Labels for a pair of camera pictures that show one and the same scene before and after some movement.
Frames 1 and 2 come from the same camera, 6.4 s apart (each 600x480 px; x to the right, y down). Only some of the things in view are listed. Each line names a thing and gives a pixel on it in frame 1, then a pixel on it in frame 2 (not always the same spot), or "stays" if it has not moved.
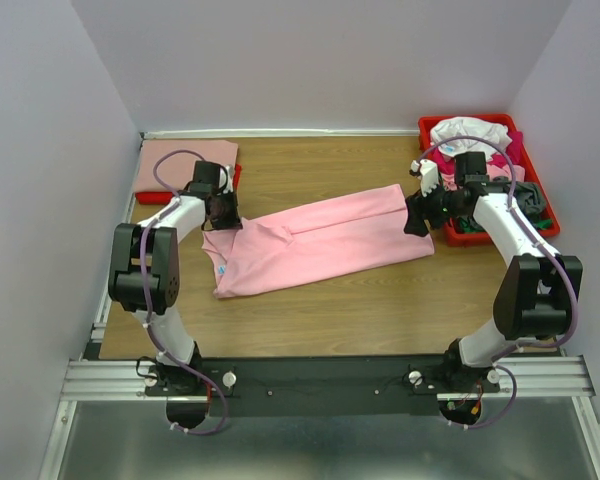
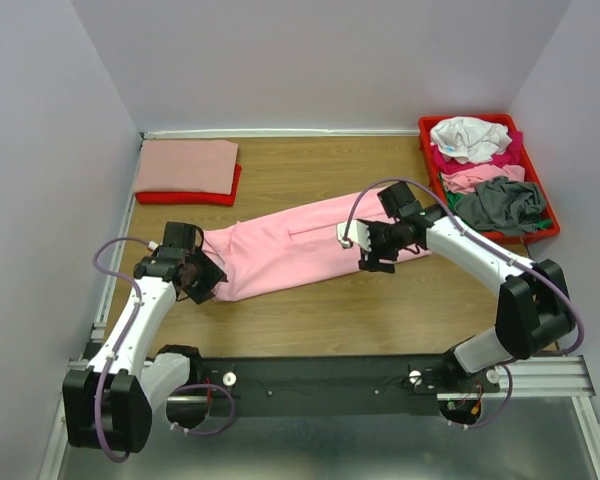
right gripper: (418, 210) to (369, 259)
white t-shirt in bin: (468, 126) stays
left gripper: (233, 220) to (213, 274)
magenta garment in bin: (515, 150) stays
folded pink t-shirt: (178, 169) stays
